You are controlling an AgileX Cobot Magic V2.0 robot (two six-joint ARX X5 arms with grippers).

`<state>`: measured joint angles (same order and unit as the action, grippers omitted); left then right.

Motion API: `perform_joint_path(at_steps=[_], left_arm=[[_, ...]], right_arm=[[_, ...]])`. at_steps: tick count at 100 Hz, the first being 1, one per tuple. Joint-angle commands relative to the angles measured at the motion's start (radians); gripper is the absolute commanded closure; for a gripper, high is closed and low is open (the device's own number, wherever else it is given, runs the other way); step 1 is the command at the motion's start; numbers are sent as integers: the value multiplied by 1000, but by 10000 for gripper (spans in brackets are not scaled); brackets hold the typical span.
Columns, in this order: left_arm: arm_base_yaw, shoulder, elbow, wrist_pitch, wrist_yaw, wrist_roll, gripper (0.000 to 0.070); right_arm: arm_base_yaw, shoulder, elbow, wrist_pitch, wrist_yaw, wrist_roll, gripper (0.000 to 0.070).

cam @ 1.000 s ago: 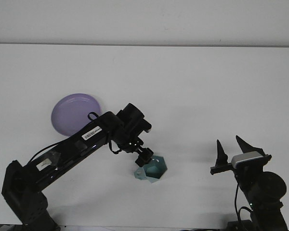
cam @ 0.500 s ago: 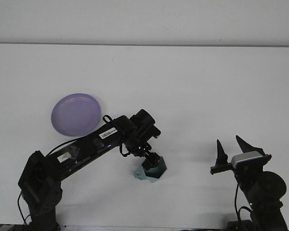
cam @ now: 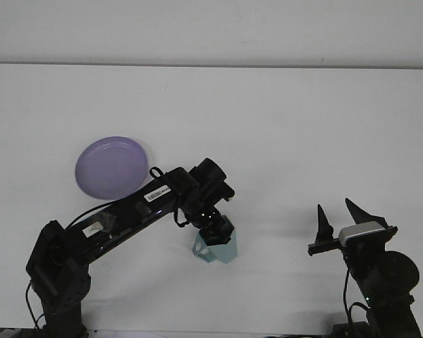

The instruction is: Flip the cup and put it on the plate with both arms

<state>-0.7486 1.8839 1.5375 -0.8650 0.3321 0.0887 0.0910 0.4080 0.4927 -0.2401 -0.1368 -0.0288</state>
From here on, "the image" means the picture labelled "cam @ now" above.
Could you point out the pale blue faceted cup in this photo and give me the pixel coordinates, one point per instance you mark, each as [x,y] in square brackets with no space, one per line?
[225,253]

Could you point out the pale purple round plate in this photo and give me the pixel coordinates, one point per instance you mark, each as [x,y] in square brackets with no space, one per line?
[105,165]

